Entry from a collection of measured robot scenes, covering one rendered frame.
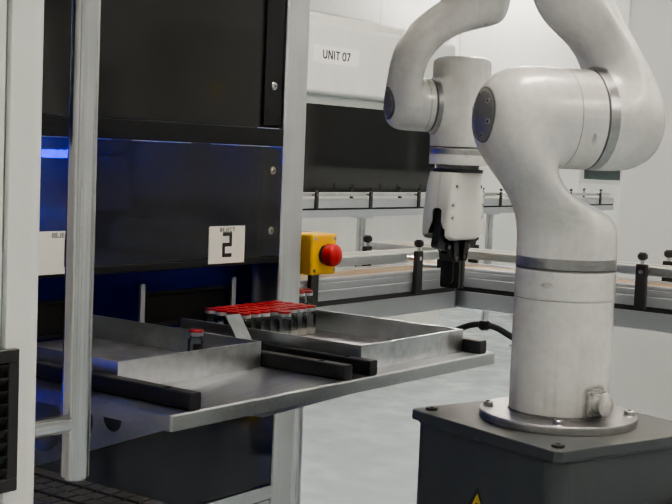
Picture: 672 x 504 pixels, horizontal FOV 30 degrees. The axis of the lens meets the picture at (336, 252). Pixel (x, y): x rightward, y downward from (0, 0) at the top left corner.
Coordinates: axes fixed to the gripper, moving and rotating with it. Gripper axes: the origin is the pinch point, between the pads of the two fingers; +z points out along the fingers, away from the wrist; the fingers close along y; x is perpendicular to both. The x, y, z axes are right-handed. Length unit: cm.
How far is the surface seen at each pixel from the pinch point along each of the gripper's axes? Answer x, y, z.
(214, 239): -37.8, 10.6, -2.6
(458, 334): -0.9, -4.1, 9.5
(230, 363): -12.0, 34.7, 11.1
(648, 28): -34, -143, -51
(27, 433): 17, 91, 7
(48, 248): -38, 44, -2
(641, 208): -33, -143, -6
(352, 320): -21.5, -5.0, 9.7
